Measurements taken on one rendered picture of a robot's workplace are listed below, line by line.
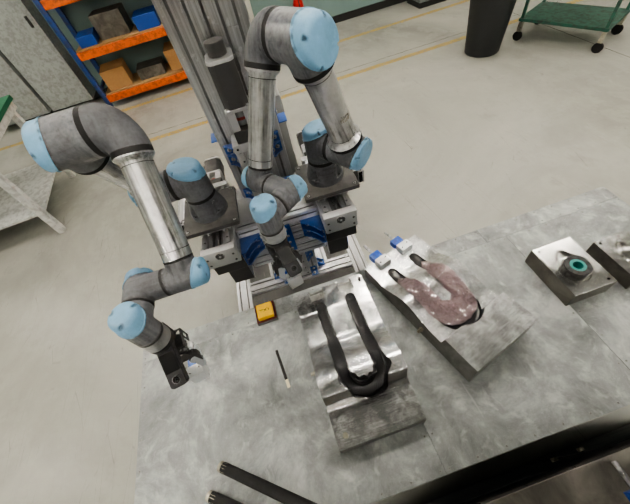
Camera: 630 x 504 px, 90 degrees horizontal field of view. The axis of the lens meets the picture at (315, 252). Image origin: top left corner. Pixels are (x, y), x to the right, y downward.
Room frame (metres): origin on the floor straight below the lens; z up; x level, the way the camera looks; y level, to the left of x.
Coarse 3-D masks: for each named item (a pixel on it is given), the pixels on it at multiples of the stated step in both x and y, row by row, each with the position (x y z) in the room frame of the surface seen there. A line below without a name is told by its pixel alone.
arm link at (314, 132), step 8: (320, 120) 1.05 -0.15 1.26; (304, 128) 1.04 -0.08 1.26; (312, 128) 1.02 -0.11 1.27; (320, 128) 1.00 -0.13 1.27; (304, 136) 1.01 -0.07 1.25; (312, 136) 0.98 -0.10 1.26; (320, 136) 0.97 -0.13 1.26; (304, 144) 1.02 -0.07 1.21; (312, 144) 0.98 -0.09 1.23; (320, 144) 0.96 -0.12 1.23; (312, 152) 0.99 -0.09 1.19; (320, 152) 0.95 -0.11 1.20; (312, 160) 0.99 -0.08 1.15; (320, 160) 0.98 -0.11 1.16
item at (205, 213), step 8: (216, 192) 1.02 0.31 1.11; (208, 200) 0.97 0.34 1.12; (216, 200) 0.98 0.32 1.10; (224, 200) 1.01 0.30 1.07; (192, 208) 0.97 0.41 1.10; (200, 208) 0.95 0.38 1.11; (208, 208) 0.95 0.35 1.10; (216, 208) 0.97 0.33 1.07; (224, 208) 0.98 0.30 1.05; (192, 216) 0.97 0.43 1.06; (200, 216) 0.95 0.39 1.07; (208, 216) 0.94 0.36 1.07; (216, 216) 0.95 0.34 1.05
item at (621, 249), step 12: (600, 240) 0.50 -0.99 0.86; (612, 240) 0.49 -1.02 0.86; (624, 240) 0.48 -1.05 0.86; (588, 252) 0.49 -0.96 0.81; (600, 252) 0.47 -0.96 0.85; (612, 252) 0.45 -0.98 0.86; (624, 252) 0.44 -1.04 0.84; (600, 264) 0.44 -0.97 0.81; (612, 264) 0.41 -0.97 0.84; (624, 264) 0.40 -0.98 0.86; (624, 276) 0.37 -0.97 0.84
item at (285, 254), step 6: (282, 246) 0.65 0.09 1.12; (288, 246) 0.64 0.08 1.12; (276, 252) 0.63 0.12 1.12; (282, 252) 0.63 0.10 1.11; (288, 252) 0.63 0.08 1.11; (282, 258) 0.61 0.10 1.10; (288, 258) 0.61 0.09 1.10; (294, 258) 0.61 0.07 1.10; (282, 264) 0.61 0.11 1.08; (288, 264) 0.60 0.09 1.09; (294, 264) 0.59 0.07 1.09; (288, 270) 0.58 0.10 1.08; (294, 270) 0.57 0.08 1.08; (300, 270) 0.57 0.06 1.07
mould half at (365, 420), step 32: (352, 288) 0.57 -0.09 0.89; (352, 320) 0.45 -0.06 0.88; (320, 352) 0.37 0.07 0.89; (352, 352) 0.34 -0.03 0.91; (384, 352) 0.30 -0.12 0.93; (320, 384) 0.26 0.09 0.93; (352, 416) 0.18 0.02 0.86; (384, 416) 0.15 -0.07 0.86; (416, 416) 0.13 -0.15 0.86; (352, 448) 0.10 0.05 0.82
